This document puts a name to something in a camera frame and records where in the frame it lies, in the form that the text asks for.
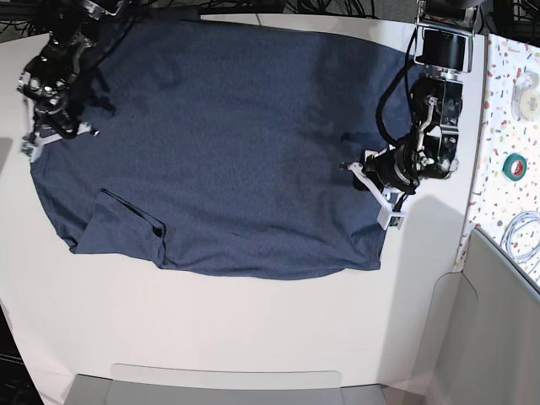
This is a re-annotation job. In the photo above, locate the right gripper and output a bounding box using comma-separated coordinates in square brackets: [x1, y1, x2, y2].
[23, 99, 100, 146]

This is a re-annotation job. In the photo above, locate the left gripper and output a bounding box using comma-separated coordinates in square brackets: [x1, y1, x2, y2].
[339, 147, 418, 211]

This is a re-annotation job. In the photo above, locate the dark blue t-shirt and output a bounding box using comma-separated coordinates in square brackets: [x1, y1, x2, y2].
[30, 19, 404, 280]

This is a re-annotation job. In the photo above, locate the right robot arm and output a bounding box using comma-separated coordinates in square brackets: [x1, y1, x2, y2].
[17, 1, 129, 151]

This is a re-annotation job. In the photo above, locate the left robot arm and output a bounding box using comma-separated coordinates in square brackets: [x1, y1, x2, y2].
[345, 1, 481, 217]

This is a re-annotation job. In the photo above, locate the terrazzo patterned side table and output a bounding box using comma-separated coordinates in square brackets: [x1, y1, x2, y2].
[455, 35, 539, 282]

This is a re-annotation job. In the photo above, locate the green tape roll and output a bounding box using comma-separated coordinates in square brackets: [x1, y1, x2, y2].
[502, 154, 527, 182]

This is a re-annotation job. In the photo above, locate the clear tape dispenser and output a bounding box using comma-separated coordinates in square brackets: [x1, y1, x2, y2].
[511, 71, 539, 122]

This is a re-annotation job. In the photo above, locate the grey chair right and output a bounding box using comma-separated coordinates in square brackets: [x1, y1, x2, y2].
[409, 229, 539, 404]

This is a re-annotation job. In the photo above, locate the grey chair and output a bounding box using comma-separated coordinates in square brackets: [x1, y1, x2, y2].
[409, 229, 539, 404]
[65, 364, 386, 404]

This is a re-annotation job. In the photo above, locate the grey chair bottom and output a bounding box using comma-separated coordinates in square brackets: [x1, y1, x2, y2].
[65, 364, 386, 404]

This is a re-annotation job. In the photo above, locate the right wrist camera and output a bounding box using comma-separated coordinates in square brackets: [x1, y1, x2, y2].
[19, 138, 44, 164]

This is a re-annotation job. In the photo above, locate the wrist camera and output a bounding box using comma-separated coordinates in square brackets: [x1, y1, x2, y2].
[19, 138, 44, 164]
[377, 209, 405, 230]

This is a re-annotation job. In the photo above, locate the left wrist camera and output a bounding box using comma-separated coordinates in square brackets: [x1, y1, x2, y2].
[377, 209, 405, 230]

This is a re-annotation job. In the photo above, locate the coiled white cable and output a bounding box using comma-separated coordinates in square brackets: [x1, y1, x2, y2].
[499, 210, 540, 264]

